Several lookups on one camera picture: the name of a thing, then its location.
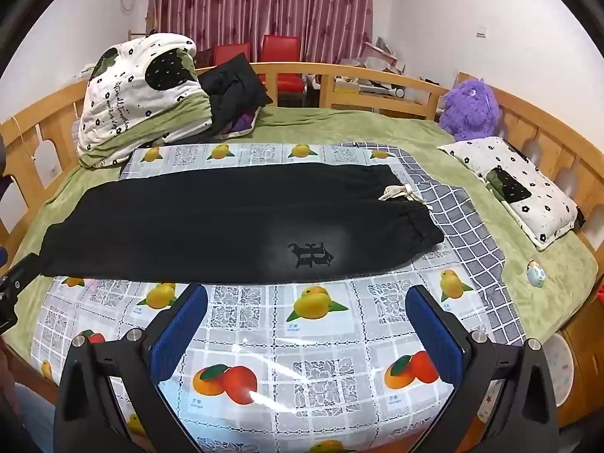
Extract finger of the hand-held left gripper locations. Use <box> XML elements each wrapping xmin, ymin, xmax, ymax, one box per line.
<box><xmin>0</xmin><ymin>247</ymin><xmax>46</xmax><ymax>337</ymax></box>

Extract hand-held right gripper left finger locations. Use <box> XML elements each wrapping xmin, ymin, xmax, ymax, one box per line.
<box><xmin>53</xmin><ymin>283</ymin><xmax>209</xmax><ymax>453</ymax></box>

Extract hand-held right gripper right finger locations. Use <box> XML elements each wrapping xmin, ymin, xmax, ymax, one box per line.
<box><xmin>405</xmin><ymin>284</ymin><xmax>560</xmax><ymax>453</ymax></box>

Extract black pants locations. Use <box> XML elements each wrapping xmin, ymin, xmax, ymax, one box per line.
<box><xmin>40</xmin><ymin>162</ymin><xmax>445</xmax><ymax>286</ymax></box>

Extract grey checked sheet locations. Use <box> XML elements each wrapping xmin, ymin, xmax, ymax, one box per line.
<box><xmin>330</xmin><ymin>142</ymin><xmax>527</xmax><ymax>343</ymax></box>

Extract small round toy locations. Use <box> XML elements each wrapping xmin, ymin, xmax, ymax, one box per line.
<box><xmin>527</xmin><ymin>259</ymin><xmax>546</xmax><ymax>288</ymax></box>

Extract fruit print plastic tablecloth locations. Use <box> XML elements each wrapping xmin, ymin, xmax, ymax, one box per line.
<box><xmin>31</xmin><ymin>142</ymin><xmax>527</xmax><ymax>453</ymax></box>

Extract person's leg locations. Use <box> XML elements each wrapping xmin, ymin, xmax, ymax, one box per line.
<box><xmin>0</xmin><ymin>340</ymin><xmax>58</xmax><ymax>453</ymax></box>

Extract white round plate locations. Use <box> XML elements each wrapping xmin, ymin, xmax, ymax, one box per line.
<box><xmin>538</xmin><ymin>333</ymin><xmax>575</xmax><ymax>407</ymax></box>

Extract wooden bedside cabinet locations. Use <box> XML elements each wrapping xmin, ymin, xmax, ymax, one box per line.
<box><xmin>547</xmin><ymin>274</ymin><xmax>604</xmax><ymax>439</ymax></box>

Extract white floral pillow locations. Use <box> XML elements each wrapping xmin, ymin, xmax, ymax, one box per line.
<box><xmin>438</xmin><ymin>137</ymin><xmax>580</xmax><ymax>252</ymax></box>

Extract green bed sheet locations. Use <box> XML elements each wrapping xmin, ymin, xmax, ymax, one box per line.
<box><xmin>0</xmin><ymin>104</ymin><xmax>596</xmax><ymax>388</ymax></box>

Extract white patterned pillow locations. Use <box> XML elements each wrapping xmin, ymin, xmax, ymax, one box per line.
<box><xmin>76</xmin><ymin>33</ymin><xmax>214</xmax><ymax>169</ymax></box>

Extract purple cloth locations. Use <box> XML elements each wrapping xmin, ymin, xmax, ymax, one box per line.
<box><xmin>228</xmin><ymin>108</ymin><xmax>263</xmax><ymax>136</ymax></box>

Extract purple plush toy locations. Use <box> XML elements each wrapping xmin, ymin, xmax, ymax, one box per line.
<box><xmin>439</xmin><ymin>79</ymin><xmax>502</xmax><ymax>142</ymax></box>

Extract black clothes pile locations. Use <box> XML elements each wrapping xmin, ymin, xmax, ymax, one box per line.
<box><xmin>197</xmin><ymin>54</ymin><xmax>274</xmax><ymax>134</ymax></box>

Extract red chair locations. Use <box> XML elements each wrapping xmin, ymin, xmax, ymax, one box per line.
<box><xmin>213</xmin><ymin>42</ymin><xmax>253</xmax><ymax>68</ymax></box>
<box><xmin>260</xmin><ymin>34</ymin><xmax>307</xmax><ymax>107</ymax></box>

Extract red patterned curtain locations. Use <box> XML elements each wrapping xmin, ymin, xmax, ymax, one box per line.
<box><xmin>146</xmin><ymin>0</ymin><xmax>374</xmax><ymax>65</ymax></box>

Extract wooden bed frame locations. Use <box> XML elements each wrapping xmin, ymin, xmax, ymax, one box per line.
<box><xmin>0</xmin><ymin>60</ymin><xmax>604</xmax><ymax>407</ymax></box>

